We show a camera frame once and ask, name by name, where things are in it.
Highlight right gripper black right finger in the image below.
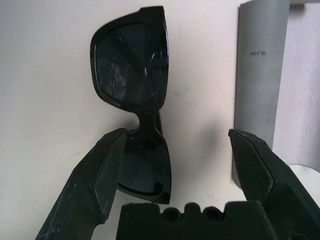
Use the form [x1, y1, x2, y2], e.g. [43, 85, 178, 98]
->
[228, 128, 320, 240]

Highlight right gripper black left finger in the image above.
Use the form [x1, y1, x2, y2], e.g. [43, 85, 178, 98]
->
[34, 127, 129, 240]

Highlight grey glasses case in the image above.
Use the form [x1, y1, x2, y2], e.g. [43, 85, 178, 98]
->
[231, 0, 320, 191]

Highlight black sunglasses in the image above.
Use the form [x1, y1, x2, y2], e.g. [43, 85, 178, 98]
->
[89, 5, 173, 204]

